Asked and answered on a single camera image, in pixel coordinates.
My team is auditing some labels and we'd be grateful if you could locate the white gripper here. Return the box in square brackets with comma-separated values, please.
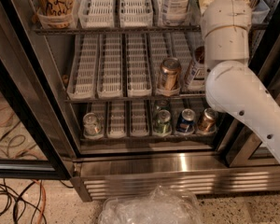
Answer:
[199, 0, 252, 38]

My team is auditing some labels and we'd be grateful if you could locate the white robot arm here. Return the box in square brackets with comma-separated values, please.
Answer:
[199, 0, 280, 164]

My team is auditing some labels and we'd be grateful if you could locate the blue striped can top shelf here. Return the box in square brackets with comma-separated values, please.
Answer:
[250, 0, 270, 24]

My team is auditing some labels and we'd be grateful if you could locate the white label bottle top shelf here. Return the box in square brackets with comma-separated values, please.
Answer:
[161, 0, 189, 26]

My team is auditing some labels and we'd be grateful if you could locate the gold can middle shelf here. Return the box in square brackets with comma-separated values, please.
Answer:
[157, 57, 181, 96]

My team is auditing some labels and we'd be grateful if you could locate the stainless steel fridge cabinet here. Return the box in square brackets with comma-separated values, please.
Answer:
[3, 0, 280, 203]

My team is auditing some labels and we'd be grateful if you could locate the green can bottom rear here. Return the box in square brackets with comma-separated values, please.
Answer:
[154, 100, 170, 113]

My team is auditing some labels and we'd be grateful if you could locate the green can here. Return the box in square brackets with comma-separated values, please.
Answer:
[153, 109, 172, 136]
[154, 100, 170, 113]

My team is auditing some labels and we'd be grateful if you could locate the copper can bottom shelf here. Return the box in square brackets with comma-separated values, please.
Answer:
[197, 108, 218, 134]

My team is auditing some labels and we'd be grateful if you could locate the blue can bottom shelf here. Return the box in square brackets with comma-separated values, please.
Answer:
[175, 108, 196, 134]

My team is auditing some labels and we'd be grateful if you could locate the green can bottom front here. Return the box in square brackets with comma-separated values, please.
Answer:
[153, 109, 172, 136]

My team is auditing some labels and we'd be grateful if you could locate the orange LaCroix can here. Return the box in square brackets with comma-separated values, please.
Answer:
[37, 0, 76, 29]

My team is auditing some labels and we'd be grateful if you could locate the white can bottom shelf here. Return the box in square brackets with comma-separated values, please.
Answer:
[83, 112, 103, 139]

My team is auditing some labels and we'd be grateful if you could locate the open glass fridge door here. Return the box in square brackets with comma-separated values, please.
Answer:
[0, 0, 77, 180]

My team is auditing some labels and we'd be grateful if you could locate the clear plastic bag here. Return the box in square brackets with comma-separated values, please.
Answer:
[98, 186, 203, 224]

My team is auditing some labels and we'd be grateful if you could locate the top wire shelf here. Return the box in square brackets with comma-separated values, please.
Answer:
[32, 22, 269, 36]

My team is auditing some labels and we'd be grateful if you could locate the wire shelf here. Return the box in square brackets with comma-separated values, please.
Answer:
[80, 133, 215, 143]
[64, 91, 205, 104]
[32, 22, 269, 36]

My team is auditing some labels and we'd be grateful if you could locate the middle wire shelf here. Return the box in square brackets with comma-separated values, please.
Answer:
[64, 91, 205, 104]

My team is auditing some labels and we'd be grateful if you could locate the bottom wire shelf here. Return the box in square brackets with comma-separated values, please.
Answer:
[80, 133, 215, 143]

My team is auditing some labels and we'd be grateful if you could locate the orange floor cable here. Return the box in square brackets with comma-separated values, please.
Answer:
[31, 179, 48, 224]

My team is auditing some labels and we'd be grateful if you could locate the black floor cable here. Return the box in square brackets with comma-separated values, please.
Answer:
[0, 178, 48, 224]

